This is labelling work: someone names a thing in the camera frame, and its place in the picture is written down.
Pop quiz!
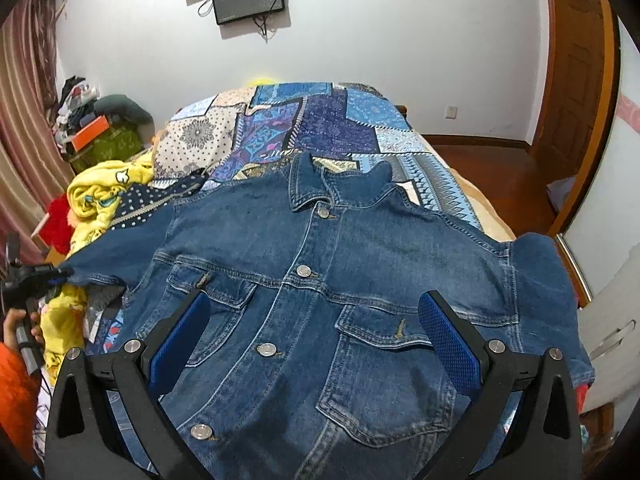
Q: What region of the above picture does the blue patchwork bedspread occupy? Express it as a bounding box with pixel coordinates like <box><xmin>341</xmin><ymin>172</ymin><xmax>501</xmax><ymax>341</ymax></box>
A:
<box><xmin>84</xmin><ymin>80</ymin><xmax>484</xmax><ymax>476</ymax></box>

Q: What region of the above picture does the orange sleeve forearm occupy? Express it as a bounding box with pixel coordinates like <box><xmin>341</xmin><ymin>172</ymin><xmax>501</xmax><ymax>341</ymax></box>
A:
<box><xmin>0</xmin><ymin>344</ymin><xmax>40</xmax><ymax>466</ymax></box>

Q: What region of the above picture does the person's left hand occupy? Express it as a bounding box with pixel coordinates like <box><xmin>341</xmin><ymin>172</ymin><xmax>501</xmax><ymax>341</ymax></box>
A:
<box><xmin>3</xmin><ymin>309</ymin><xmax>44</xmax><ymax>354</ymax></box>

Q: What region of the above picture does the white wardrobe sliding door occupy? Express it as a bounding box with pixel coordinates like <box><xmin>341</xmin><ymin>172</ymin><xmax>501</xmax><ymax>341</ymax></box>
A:
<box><xmin>564</xmin><ymin>26</ymin><xmax>639</xmax><ymax>412</ymax></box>

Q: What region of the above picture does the orange box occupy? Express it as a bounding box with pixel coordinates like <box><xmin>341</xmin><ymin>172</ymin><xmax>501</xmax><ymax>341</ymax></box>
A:
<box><xmin>72</xmin><ymin>116</ymin><xmax>110</xmax><ymax>152</ymax></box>

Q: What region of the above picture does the brown wooden door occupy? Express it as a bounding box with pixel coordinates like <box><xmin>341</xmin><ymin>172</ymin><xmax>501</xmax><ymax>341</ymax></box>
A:
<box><xmin>529</xmin><ymin>0</ymin><xmax>620</xmax><ymax>236</ymax></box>

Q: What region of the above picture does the striped red beige curtain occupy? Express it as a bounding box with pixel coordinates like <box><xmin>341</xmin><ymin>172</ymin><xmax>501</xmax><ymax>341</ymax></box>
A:
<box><xmin>1</xmin><ymin>0</ymin><xmax>73</xmax><ymax>263</ymax></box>

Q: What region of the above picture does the blue denim jacket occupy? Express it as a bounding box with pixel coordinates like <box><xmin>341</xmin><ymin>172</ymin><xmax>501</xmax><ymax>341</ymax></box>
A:
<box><xmin>67</xmin><ymin>154</ymin><xmax>594</xmax><ymax>479</ymax></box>

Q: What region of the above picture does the red plush item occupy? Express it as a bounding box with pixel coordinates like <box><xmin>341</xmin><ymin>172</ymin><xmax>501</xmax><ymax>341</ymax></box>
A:
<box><xmin>38</xmin><ymin>194</ymin><xmax>75</xmax><ymax>256</ymax></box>

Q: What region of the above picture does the dark green cushion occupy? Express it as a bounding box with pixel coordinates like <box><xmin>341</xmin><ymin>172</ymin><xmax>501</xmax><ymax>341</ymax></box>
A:
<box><xmin>93</xmin><ymin>94</ymin><xmax>153</xmax><ymax>126</ymax></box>

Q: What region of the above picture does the yellow cartoon fleece blanket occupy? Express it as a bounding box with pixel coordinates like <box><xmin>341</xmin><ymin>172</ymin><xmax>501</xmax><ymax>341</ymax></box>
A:
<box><xmin>40</xmin><ymin>153</ymin><xmax>154</xmax><ymax>382</ymax></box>

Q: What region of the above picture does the yellow pillow behind bed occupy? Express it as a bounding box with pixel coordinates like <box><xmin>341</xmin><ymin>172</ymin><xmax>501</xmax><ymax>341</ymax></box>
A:
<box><xmin>246</xmin><ymin>77</ymin><xmax>277</xmax><ymax>87</ymax></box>

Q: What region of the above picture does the white wall socket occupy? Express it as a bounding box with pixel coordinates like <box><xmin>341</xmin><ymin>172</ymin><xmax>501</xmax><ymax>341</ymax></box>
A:
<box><xmin>445</xmin><ymin>106</ymin><xmax>458</xmax><ymax>119</ymax></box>

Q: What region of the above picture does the navy patterned cloth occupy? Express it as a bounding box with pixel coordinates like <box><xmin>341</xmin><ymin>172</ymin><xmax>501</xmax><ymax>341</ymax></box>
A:
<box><xmin>106</xmin><ymin>171</ymin><xmax>206</xmax><ymax>231</ymax></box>

